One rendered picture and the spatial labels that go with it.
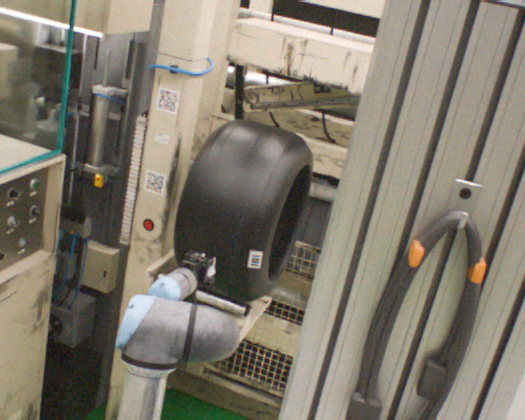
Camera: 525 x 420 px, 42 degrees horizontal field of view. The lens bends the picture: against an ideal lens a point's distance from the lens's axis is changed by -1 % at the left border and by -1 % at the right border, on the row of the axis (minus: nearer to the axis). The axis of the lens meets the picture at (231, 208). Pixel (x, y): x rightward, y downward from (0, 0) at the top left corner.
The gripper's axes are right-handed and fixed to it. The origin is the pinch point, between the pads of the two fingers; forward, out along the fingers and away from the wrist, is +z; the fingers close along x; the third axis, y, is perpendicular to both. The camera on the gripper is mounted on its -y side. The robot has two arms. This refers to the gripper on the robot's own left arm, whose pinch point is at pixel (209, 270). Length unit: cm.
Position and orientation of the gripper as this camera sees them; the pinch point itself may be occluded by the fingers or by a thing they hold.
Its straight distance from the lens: 206.3
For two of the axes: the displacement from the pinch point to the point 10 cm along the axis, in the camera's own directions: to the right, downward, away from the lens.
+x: -9.2, -2.9, 2.7
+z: 3.3, -1.6, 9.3
